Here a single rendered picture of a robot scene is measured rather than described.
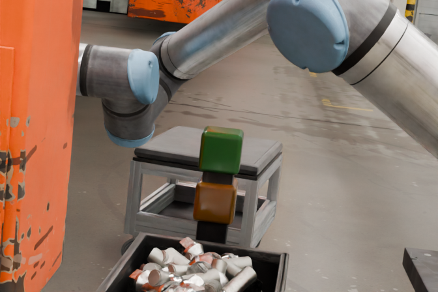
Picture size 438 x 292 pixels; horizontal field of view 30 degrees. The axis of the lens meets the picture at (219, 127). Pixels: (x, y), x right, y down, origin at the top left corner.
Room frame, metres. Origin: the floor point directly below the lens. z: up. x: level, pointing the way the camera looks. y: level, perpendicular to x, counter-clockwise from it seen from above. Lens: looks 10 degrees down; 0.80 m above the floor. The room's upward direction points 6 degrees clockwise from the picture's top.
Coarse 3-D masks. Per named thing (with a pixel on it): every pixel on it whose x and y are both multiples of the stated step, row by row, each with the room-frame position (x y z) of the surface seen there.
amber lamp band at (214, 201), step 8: (200, 176) 0.79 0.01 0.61; (200, 184) 0.76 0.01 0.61; (208, 184) 0.76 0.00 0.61; (216, 184) 0.76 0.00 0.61; (224, 184) 0.77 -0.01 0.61; (232, 184) 0.77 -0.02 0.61; (200, 192) 0.76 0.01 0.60; (208, 192) 0.76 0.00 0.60; (216, 192) 0.76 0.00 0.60; (224, 192) 0.76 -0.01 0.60; (232, 192) 0.76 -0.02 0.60; (200, 200) 0.76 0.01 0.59; (208, 200) 0.76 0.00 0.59; (216, 200) 0.76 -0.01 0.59; (224, 200) 0.76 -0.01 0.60; (232, 200) 0.76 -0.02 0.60; (200, 208) 0.76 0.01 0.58; (208, 208) 0.76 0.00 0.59; (216, 208) 0.76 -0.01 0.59; (224, 208) 0.76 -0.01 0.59; (232, 208) 0.76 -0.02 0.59; (200, 216) 0.76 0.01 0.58; (208, 216) 0.76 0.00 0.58; (216, 216) 0.76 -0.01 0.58; (224, 216) 0.76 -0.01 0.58; (232, 216) 0.76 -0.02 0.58; (224, 224) 0.76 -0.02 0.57
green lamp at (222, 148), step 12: (204, 132) 0.77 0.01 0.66; (216, 132) 0.77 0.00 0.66; (228, 132) 0.77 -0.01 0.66; (240, 132) 0.78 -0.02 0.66; (204, 144) 0.76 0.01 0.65; (216, 144) 0.76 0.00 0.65; (228, 144) 0.76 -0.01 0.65; (240, 144) 0.76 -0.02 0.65; (204, 156) 0.76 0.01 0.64; (216, 156) 0.76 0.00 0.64; (228, 156) 0.76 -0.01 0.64; (240, 156) 0.76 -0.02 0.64; (204, 168) 0.76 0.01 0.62; (216, 168) 0.76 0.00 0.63; (228, 168) 0.76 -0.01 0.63
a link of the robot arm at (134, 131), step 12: (156, 96) 1.49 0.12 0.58; (144, 108) 1.42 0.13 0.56; (156, 108) 1.48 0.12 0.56; (108, 120) 1.45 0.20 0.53; (120, 120) 1.42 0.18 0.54; (132, 120) 1.43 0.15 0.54; (144, 120) 1.45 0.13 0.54; (108, 132) 1.47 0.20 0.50; (120, 132) 1.45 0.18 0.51; (132, 132) 1.45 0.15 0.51; (144, 132) 1.47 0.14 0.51; (120, 144) 1.48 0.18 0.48; (132, 144) 1.48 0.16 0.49
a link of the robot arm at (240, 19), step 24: (240, 0) 1.31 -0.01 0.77; (264, 0) 1.26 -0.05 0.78; (192, 24) 1.43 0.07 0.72; (216, 24) 1.36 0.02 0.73; (240, 24) 1.32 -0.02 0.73; (264, 24) 1.29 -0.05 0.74; (168, 48) 1.49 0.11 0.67; (192, 48) 1.42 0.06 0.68; (216, 48) 1.39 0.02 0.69; (240, 48) 1.39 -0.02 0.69; (168, 72) 1.50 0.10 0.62; (192, 72) 1.48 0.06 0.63; (168, 96) 1.51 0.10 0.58
